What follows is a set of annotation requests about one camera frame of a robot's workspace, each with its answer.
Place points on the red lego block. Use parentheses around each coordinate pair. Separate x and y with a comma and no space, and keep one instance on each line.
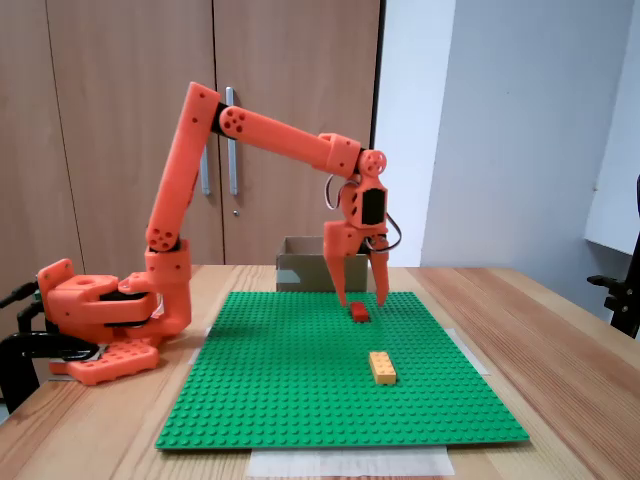
(360,312)

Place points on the cardboard box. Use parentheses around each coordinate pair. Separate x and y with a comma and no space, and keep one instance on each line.
(305,275)

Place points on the yellow lego block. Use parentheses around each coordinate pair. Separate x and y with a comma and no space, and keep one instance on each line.
(383,368)

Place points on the green lego baseplate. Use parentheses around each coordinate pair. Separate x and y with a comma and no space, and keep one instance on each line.
(310,380)

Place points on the translucent masking tape strip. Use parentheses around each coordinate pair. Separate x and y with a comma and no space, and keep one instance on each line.
(199,350)
(472,352)
(350,462)

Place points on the black office chair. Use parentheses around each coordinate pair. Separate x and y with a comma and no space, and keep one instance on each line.
(622,305)

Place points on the white panel furniture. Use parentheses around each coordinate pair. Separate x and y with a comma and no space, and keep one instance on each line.
(617,150)

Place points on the brown wooden cabinet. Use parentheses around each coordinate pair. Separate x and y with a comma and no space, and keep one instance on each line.
(100,60)

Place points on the black table clamp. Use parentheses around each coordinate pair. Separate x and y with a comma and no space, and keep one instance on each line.
(30,347)

